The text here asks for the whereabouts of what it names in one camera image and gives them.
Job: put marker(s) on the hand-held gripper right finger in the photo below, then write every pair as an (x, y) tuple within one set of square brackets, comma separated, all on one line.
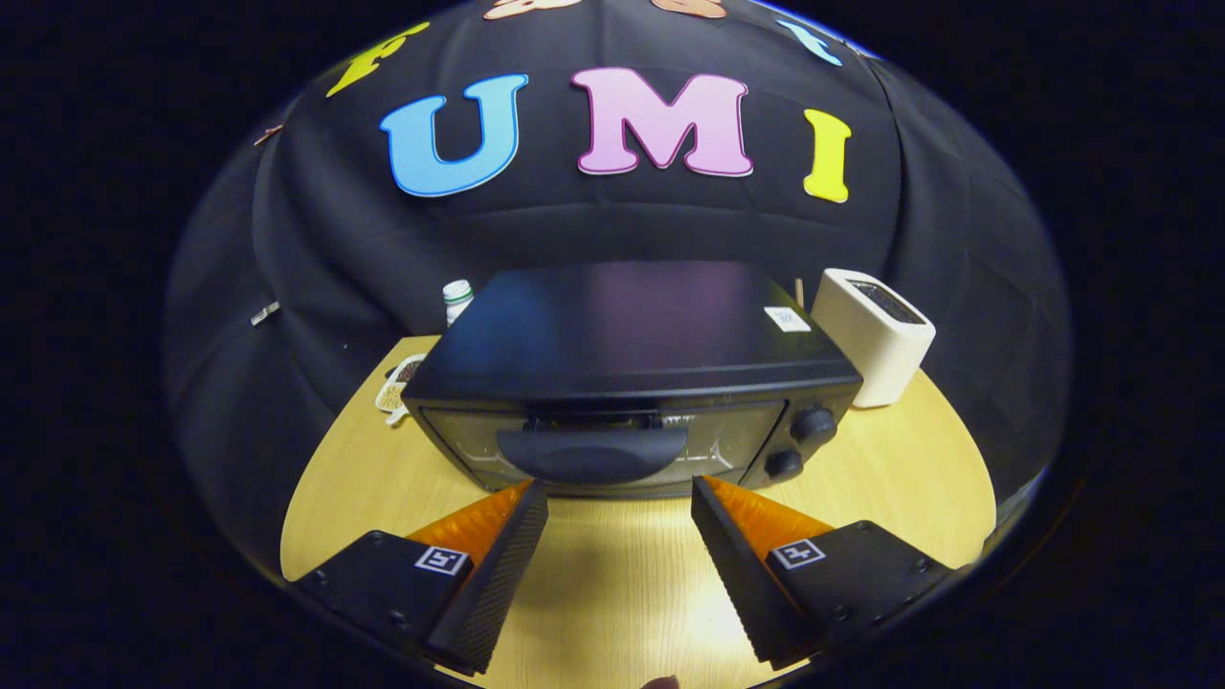
[(742, 584)]

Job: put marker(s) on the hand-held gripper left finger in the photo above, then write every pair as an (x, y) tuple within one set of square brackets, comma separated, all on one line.
[(488, 593)]

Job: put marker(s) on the black toaster oven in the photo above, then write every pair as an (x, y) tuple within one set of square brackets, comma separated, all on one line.
[(622, 325)]

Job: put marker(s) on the white bread toaster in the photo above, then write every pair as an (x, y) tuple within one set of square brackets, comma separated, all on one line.
[(866, 344)]

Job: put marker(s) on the white dish of grains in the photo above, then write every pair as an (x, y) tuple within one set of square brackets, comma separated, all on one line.
[(392, 392)]

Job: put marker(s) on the small white bottle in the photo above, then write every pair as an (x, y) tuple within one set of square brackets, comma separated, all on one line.
[(457, 299)]

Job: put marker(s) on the metal clip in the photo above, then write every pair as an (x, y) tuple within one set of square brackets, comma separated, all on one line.
[(265, 314)]

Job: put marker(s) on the red clip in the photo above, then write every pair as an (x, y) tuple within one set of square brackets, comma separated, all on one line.
[(269, 134)]

